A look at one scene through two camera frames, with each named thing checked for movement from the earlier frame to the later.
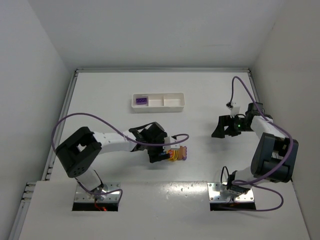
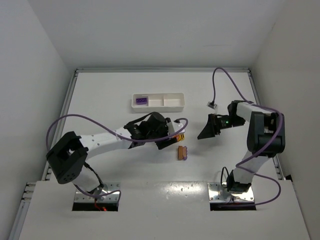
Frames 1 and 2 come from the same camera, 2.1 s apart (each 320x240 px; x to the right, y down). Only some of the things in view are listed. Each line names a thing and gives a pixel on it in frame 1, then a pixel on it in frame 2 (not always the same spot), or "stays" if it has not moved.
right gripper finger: (223, 121) to (210, 130)
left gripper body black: (155, 155) to (166, 143)
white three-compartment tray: (159, 102) stays
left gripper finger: (155, 158) to (162, 144)
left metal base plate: (82, 195) stays
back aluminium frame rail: (162, 70) stays
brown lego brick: (180, 153) stays
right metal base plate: (218, 192) stays
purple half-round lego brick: (141, 101) stays
